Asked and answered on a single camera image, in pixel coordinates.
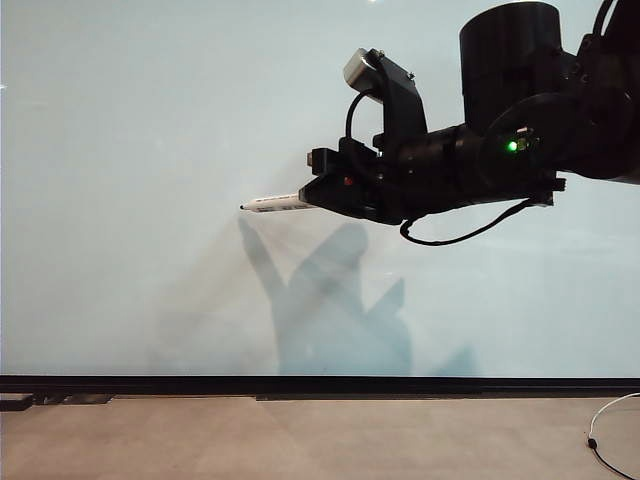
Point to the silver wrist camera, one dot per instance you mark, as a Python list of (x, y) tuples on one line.
[(357, 70)]

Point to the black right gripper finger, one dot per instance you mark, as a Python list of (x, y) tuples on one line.
[(345, 197)]

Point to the white marker pen black tip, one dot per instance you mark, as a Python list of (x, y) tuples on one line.
[(272, 203)]

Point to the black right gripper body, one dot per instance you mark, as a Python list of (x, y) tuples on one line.
[(367, 162)]

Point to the large white glass whiteboard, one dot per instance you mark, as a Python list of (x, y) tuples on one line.
[(150, 150)]

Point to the flat black block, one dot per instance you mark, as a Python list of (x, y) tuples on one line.
[(15, 402)]

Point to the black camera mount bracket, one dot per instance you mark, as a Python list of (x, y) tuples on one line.
[(402, 100)]

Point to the black whiteboard bottom rail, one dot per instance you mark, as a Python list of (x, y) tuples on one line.
[(320, 385)]

